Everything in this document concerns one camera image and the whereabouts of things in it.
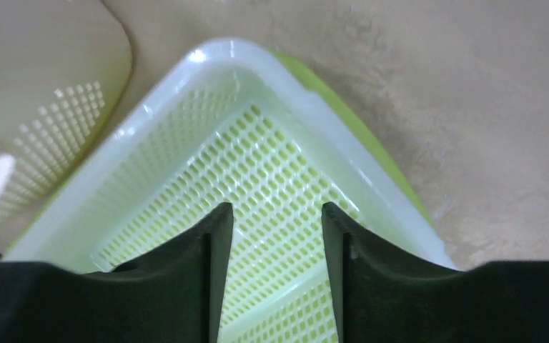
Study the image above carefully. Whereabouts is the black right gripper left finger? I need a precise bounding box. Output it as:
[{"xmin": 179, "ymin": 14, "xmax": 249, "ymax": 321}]
[{"xmin": 0, "ymin": 202, "xmax": 234, "ymax": 342}]

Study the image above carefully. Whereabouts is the white perforated strainer basket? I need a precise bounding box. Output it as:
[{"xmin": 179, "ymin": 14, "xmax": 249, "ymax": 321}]
[{"xmin": 4, "ymin": 39, "xmax": 454, "ymax": 342}]

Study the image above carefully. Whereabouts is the lime green basin tray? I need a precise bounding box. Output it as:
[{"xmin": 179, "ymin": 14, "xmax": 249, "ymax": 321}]
[{"xmin": 270, "ymin": 50, "xmax": 434, "ymax": 226}]

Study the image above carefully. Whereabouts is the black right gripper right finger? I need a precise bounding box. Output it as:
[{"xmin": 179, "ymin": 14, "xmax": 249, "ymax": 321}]
[{"xmin": 322, "ymin": 202, "xmax": 549, "ymax": 342}]

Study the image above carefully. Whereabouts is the cream perforated laundry basket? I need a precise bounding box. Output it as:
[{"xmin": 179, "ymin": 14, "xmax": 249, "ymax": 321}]
[{"xmin": 0, "ymin": 0, "xmax": 134, "ymax": 242}]

